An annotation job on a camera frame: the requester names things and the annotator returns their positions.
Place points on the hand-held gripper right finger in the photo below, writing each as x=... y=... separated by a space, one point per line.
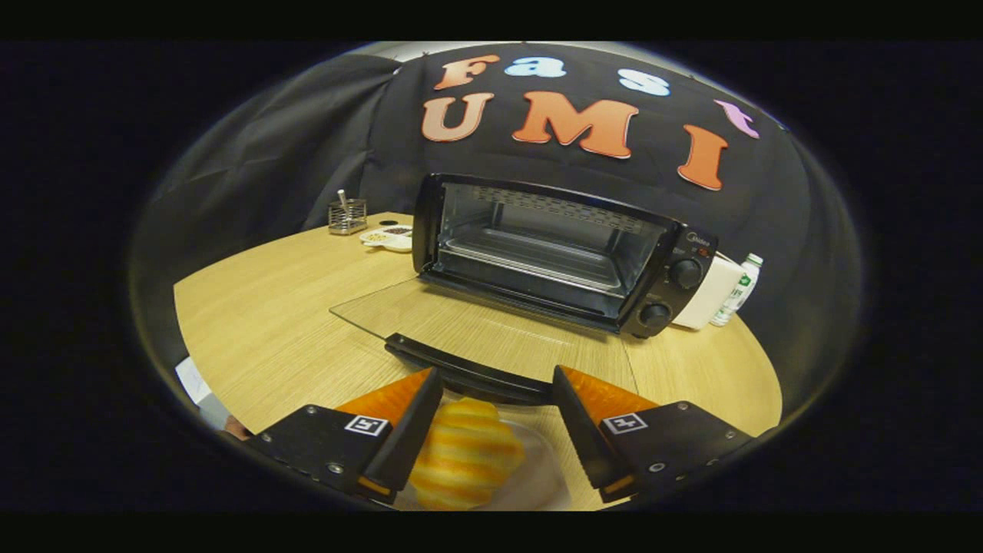
x=584 y=438

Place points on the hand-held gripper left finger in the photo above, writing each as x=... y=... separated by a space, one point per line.
x=407 y=438

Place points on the golden bread roll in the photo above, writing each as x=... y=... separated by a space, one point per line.
x=468 y=453

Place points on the black toaster oven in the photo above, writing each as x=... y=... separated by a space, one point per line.
x=676 y=296

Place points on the clear plate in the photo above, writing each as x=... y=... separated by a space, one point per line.
x=547 y=476

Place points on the white boxy appliance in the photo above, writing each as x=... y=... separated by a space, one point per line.
x=714 y=296

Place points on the white divided snack dish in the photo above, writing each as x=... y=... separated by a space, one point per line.
x=388 y=238

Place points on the green label water bottle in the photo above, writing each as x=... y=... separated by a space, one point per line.
x=741 y=288

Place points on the white paper sheet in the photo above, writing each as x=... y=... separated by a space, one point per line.
x=192 y=380

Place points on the metal mesh holder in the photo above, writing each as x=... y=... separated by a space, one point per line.
x=347 y=219

